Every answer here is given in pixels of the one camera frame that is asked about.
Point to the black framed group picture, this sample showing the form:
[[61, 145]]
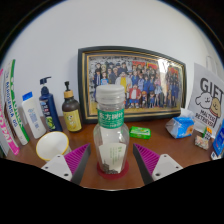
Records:
[[146, 80]]

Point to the white bottle with blue cap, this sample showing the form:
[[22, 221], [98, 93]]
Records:
[[33, 116]]

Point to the small orange and white box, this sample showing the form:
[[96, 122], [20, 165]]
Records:
[[207, 132]]

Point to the blue detergent bottle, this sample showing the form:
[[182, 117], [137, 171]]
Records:
[[219, 140]]

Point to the clear green-labelled water bottle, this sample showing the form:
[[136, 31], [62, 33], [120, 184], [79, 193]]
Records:
[[111, 136]]

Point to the dark blue pump bottle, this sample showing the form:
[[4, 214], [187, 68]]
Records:
[[50, 110]]

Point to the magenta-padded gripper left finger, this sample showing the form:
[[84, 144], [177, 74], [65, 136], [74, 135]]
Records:
[[77, 159]]

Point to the white paper gift bag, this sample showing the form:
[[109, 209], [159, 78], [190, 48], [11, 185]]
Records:
[[208, 100]]

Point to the white remote control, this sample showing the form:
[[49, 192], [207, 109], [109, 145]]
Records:
[[214, 155]]

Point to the blue tissue pack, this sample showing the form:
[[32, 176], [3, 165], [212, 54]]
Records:
[[180, 126]]

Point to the pink shuttlecock tube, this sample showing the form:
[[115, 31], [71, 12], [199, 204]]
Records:
[[8, 133]]

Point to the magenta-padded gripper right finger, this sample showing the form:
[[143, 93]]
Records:
[[146, 159]]

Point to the small green wrapped pack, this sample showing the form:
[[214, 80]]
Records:
[[140, 132]]

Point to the small patterned snack pack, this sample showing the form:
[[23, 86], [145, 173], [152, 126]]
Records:
[[201, 142]]

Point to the brown yellow-labelled pump bottle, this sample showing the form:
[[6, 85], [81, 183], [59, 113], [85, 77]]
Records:
[[71, 115]]

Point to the white and green shuttlecock tube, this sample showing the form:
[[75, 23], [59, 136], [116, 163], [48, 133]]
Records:
[[15, 106]]

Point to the flat round red coaster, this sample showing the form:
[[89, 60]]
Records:
[[124, 172]]

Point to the white cup with yellow rim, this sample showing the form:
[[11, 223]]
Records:
[[51, 145]]

